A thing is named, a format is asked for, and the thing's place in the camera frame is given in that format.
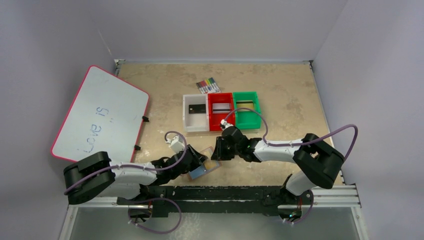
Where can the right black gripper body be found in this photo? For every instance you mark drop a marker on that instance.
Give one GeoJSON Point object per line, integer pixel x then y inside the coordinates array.
{"type": "Point", "coordinates": [222, 149]}

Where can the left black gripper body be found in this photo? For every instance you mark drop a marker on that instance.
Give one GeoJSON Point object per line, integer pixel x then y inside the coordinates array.
{"type": "Point", "coordinates": [190, 168]}

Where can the pink leather card holder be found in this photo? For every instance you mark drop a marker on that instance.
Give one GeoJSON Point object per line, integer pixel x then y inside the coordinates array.
{"type": "Point", "coordinates": [201, 171]}

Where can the green plastic bin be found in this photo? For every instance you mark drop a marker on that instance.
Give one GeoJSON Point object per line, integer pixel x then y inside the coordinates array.
{"type": "Point", "coordinates": [247, 120]}

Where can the white plastic bin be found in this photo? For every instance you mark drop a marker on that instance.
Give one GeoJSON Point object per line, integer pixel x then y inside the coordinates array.
{"type": "Point", "coordinates": [195, 122]}

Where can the orange credit card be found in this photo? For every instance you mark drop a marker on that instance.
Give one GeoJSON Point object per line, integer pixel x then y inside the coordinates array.
{"type": "Point", "coordinates": [245, 106]}
{"type": "Point", "coordinates": [211, 164]}

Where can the red framed whiteboard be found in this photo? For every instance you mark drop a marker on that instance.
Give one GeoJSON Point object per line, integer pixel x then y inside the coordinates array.
{"type": "Point", "coordinates": [106, 115]}

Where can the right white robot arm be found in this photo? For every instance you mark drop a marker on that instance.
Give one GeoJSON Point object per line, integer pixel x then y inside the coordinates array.
{"type": "Point", "coordinates": [319, 162]}

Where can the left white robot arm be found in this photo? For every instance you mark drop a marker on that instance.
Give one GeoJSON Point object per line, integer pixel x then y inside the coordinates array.
{"type": "Point", "coordinates": [99, 176]}

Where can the silver credit card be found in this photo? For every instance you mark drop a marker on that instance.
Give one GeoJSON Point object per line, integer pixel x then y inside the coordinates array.
{"type": "Point", "coordinates": [221, 108]}

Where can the black credit card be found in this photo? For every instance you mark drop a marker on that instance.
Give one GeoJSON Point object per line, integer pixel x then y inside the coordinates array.
{"type": "Point", "coordinates": [197, 108]}

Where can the pack of coloured markers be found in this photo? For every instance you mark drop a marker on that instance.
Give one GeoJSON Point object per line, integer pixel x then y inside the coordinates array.
{"type": "Point", "coordinates": [208, 86]}

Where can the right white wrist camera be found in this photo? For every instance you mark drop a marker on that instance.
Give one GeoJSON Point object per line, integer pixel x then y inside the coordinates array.
{"type": "Point", "coordinates": [224, 124]}

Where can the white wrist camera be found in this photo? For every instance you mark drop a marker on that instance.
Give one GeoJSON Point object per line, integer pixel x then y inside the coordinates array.
{"type": "Point", "coordinates": [224, 124]}
{"type": "Point", "coordinates": [177, 144]}

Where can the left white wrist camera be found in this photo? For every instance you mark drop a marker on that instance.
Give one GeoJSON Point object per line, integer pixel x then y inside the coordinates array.
{"type": "Point", "coordinates": [177, 144]}

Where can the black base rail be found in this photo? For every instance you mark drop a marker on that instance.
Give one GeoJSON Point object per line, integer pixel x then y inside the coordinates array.
{"type": "Point", "coordinates": [271, 200]}

